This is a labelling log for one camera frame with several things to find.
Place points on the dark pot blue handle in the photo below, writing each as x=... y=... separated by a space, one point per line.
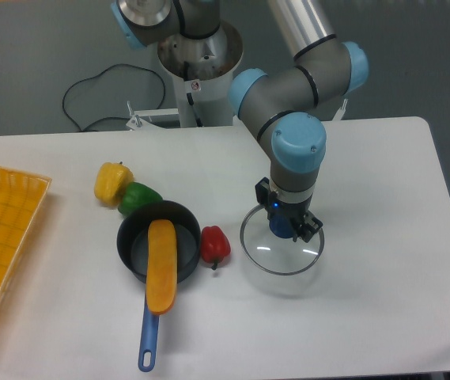
x=132 y=246

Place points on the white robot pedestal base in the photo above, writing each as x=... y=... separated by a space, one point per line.
x=200 y=55

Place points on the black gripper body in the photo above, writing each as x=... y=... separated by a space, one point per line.
x=282 y=207

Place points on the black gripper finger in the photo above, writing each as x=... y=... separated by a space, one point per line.
x=306 y=227

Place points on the green bell pepper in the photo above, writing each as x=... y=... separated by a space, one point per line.
x=136 y=196

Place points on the yellow bell pepper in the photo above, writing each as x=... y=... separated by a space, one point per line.
x=111 y=183

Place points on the glass pot lid blue knob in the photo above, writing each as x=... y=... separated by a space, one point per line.
x=277 y=255

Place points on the long orange bread loaf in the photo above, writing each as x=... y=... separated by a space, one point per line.
x=161 y=278

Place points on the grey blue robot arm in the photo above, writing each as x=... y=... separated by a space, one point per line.
x=276 y=109

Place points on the red bell pepper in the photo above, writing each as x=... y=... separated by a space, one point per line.
x=214 y=247

